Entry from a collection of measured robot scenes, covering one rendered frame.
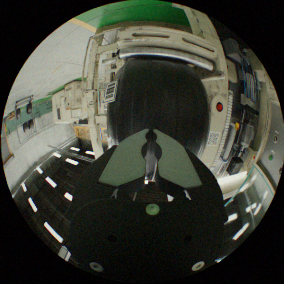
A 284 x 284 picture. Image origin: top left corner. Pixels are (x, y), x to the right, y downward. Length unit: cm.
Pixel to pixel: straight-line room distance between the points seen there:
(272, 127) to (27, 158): 1236
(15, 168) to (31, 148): 329
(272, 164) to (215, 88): 51
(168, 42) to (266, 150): 66
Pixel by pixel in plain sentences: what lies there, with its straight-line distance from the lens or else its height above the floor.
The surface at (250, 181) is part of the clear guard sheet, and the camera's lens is 70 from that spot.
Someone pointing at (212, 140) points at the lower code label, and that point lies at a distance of 53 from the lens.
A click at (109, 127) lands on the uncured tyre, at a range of 25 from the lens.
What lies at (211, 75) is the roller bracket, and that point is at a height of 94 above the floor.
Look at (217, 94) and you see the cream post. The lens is 50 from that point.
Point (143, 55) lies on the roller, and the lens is 36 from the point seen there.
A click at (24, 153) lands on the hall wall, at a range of 1161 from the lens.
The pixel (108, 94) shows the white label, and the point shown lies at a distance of 26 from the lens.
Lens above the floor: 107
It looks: 25 degrees up
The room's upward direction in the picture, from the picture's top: 178 degrees counter-clockwise
